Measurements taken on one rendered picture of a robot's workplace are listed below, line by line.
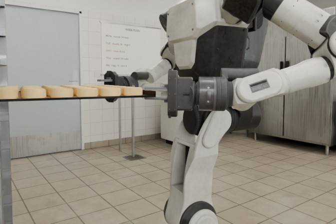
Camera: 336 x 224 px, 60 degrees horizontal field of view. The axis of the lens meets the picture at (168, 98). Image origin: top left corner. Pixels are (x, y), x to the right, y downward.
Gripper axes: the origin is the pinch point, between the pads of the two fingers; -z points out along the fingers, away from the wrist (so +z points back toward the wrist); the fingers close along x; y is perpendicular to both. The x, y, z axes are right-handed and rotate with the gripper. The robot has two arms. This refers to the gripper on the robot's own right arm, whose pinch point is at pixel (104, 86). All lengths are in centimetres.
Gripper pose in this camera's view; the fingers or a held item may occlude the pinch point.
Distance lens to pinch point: 115.9
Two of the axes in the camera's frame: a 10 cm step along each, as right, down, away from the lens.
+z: 4.6, -0.5, 8.8
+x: 0.0, -10.0, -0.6
